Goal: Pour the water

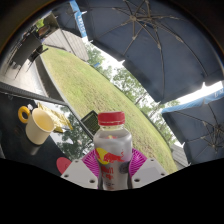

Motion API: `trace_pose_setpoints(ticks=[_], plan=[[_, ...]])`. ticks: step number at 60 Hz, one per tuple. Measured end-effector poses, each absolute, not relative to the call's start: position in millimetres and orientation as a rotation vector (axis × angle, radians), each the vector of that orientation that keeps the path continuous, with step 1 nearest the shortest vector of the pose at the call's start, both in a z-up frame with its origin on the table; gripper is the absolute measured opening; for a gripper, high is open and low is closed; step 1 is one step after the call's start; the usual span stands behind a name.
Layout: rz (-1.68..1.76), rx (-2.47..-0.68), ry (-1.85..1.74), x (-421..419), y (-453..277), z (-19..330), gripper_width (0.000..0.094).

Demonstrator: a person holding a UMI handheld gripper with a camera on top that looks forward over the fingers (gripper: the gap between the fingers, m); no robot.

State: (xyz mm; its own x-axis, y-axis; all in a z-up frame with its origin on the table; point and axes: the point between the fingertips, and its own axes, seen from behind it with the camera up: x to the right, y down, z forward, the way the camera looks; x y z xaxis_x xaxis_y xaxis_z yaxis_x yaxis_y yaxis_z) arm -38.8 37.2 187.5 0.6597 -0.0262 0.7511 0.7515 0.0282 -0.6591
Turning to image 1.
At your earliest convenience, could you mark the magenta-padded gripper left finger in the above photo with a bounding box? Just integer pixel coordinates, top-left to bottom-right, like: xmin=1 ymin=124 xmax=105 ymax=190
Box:
xmin=60 ymin=148 xmax=101 ymax=190

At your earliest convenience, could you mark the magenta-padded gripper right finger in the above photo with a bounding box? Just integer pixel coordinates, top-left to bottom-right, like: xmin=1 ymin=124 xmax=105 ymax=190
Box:
xmin=128 ymin=148 xmax=168 ymax=190

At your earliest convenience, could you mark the clear red-capped drink bottle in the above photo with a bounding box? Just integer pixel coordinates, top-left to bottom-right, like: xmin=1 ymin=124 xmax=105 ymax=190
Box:
xmin=93 ymin=111 xmax=134 ymax=191

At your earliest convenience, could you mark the yellow crumpled plastic bag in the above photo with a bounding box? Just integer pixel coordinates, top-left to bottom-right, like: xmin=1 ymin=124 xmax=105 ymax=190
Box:
xmin=36 ymin=102 xmax=74 ymax=134

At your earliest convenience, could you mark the navy patio umbrella blue edge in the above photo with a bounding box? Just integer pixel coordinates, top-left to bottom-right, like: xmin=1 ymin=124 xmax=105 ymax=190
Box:
xmin=161 ymin=89 xmax=224 ymax=164

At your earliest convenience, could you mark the large navy patio umbrella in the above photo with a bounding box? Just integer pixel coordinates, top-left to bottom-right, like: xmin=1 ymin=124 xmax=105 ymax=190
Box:
xmin=53 ymin=0 xmax=224 ymax=104

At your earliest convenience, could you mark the grey stone building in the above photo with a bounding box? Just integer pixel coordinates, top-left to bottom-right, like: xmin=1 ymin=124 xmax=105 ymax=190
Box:
xmin=43 ymin=28 xmax=89 ymax=63

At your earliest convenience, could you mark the dark outdoor chair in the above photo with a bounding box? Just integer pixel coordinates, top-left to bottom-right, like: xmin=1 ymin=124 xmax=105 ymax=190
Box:
xmin=9 ymin=31 xmax=49 ymax=71

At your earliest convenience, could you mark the blue lettered patio umbrella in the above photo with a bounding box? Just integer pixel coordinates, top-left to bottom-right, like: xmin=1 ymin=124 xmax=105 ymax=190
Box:
xmin=69 ymin=0 xmax=88 ymax=38

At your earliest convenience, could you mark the cream mug with yellow handle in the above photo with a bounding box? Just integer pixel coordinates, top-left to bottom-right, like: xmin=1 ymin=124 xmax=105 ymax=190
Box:
xmin=17 ymin=105 xmax=55 ymax=146

